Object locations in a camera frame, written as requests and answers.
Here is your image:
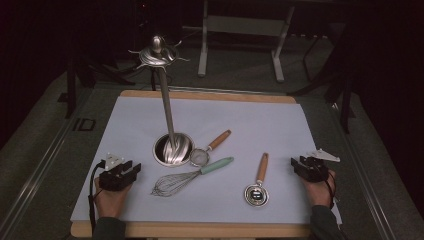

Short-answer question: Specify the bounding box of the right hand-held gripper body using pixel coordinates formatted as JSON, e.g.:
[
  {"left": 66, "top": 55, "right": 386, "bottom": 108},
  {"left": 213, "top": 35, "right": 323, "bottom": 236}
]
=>
[{"left": 294, "top": 148, "right": 341, "bottom": 183}]

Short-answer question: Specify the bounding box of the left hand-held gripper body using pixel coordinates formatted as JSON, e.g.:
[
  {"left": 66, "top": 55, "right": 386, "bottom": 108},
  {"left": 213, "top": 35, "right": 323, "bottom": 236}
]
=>
[{"left": 98, "top": 152, "right": 135, "bottom": 192}]

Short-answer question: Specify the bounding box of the steel utensil rack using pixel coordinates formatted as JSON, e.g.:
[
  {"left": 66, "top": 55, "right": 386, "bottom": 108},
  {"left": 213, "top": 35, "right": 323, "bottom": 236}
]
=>
[{"left": 128, "top": 34, "right": 196, "bottom": 168}]

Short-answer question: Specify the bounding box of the whisk with green handle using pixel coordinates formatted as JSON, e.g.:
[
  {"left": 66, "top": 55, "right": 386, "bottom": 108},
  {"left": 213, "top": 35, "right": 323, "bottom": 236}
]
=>
[{"left": 150, "top": 156, "right": 235, "bottom": 198}]

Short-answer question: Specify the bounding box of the small strainer with wooden handle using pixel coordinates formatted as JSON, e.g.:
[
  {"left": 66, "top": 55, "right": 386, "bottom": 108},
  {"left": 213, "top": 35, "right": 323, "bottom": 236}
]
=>
[{"left": 189, "top": 129, "right": 232, "bottom": 168}]

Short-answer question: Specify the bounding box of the person's right hand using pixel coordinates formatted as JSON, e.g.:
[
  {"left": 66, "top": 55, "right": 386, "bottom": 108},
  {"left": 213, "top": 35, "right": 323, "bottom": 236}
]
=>
[{"left": 300, "top": 169, "right": 336, "bottom": 209}]

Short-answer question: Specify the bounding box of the person's left hand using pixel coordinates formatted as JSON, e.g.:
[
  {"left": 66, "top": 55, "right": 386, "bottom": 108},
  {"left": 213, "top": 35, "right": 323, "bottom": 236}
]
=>
[{"left": 94, "top": 176, "right": 134, "bottom": 220}]

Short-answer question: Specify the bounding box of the white work mat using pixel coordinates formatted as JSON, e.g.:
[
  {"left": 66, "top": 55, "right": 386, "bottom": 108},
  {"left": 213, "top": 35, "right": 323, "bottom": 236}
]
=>
[{"left": 70, "top": 95, "right": 343, "bottom": 225}]

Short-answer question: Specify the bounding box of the black metal stand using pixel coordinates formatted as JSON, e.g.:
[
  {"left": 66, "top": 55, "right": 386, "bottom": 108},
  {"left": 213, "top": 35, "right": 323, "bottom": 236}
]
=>
[
  {"left": 288, "top": 31, "right": 357, "bottom": 135},
  {"left": 58, "top": 54, "right": 136, "bottom": 120}
]

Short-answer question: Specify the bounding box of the white metal stand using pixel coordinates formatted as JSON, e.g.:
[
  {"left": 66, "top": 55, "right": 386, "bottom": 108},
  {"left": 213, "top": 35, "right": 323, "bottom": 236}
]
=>
[{"left": 182, "top": 0, "right": 296, "bottom": 84}]

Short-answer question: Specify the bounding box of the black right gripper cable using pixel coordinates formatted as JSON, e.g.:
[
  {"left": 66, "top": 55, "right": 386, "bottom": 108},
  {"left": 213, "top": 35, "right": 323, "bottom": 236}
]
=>
[{"left": 324, "top": 171, "right": 338, "bottom": 210}]

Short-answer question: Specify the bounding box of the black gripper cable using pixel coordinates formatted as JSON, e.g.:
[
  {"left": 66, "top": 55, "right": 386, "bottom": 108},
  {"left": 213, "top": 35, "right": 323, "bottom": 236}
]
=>
[
  {"left": 324, "top": 171, "right": 338, "bottom": 210},
  {"left": 87, "top": 159, "right": 107, "bottom": 235}
]

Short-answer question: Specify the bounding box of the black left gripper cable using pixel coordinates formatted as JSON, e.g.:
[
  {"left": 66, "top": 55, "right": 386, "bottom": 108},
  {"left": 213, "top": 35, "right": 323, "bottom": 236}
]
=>
[{"left": 87, "top": 159, "right": 107, "bottom": 235}]

